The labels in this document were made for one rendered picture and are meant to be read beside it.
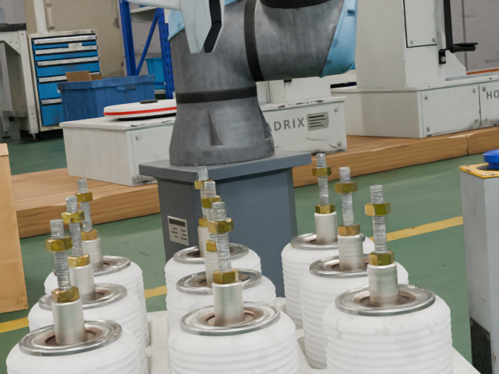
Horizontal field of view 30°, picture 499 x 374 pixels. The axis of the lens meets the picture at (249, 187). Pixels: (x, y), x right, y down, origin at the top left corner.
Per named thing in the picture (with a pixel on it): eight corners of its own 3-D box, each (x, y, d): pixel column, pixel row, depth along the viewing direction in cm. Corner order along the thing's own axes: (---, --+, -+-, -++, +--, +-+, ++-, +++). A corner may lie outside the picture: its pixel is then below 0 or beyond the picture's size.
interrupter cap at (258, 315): (209, 347, 65) (208, 338, 64) (163, 324, 71) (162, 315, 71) (300, 323, 68) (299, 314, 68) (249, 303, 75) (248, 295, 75)
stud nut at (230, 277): (216, 286, 68) (215, 274, 68) (210, 280, 70) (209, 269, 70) (242, 281, 69) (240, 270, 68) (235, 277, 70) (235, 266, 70)
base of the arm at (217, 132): (152, 162, 136) (145, 95, 135) (240, 149, 144) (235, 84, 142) (201, 168, 123) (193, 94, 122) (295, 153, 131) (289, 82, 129)
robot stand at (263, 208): (158, 359, 141) (137, 164, 137) (262, 331, 150) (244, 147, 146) (218, 392, 125) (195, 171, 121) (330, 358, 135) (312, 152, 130)
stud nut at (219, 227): (211, 234, 67) (210, 223, 67) (205, 231, 69) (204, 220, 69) (237, 231, 68) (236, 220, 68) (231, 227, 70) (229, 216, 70)
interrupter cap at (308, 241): (304, 237, 99) (303, 230, 99) (373, 236, 96) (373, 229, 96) (280, 254, 92) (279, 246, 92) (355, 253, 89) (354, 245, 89)
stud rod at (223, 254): (223, 304, 69) (213, 204, 68) (220, 301, 70) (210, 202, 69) (236, 302, 69) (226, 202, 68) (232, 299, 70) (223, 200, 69)
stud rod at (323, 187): (324, 227, 94) (318, 153, 93) (333, 227, 94) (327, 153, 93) (319, 228, 94) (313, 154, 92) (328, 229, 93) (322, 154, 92)
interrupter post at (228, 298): (223, 331, 68) (219, 287, 68) (209, 324, 70) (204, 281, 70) (252, 323, 69) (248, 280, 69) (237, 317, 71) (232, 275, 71)
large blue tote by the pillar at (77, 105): (62, 145, 557) (54, 83, 551) (123, 136, 580) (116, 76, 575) (100, 147, 516) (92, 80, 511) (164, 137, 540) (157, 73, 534)
